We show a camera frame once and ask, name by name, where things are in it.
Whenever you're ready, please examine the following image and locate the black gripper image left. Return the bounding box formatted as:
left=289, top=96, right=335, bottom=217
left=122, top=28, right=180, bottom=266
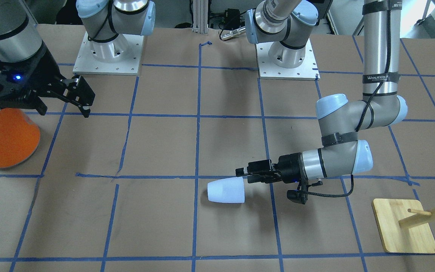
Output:
left=0, top=48, right=96, bottom=118

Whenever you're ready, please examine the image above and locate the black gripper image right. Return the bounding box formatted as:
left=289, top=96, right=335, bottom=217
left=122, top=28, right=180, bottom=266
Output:
left=235, top=153, right=304, bottom=184

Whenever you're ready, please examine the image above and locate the light blue plastic cup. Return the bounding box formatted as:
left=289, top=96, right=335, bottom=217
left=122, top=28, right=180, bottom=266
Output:
left=207, top=177, right=245, bottom=204

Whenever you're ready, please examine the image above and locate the silver robot arm image right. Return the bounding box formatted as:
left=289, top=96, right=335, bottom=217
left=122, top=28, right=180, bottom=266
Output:
left=235, top=0, right=408, bottom=184

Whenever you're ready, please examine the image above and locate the orange bowl with metal rim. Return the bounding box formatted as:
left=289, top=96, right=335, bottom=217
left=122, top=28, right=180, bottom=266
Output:
left=0, top=108, right=41, bottom=168

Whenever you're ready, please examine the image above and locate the wooden mug tree stand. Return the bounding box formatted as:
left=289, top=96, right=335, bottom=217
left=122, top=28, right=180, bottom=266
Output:
left=368, top=190, right=435, bottom=254

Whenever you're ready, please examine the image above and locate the white base plate image left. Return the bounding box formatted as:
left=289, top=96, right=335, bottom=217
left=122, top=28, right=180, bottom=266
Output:
left=72, top=33, right=144, bottom=76

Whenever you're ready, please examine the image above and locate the white base plate image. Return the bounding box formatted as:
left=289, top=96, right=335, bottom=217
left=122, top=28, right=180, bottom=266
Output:
left=255, top=39, right=321, bottom=80
left=72, top=33, right=144, bottom=76

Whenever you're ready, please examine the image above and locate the white base plate image right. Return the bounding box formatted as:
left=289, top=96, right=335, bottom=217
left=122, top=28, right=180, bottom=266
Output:
left=255, top=39, right=321, bottom=80

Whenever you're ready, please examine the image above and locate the silver cable connector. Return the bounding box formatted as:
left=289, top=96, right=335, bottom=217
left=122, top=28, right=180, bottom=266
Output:
left=219, top=26, right=246, bottom=41

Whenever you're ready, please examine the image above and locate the aluminium frame post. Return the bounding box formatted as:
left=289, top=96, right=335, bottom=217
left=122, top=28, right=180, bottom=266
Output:
left=192, top=0, right=209, bottom=36

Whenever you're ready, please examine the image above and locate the black electronics box with cables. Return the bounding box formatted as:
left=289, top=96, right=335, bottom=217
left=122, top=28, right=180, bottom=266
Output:
left=208, top=8, right=245, bottom=30

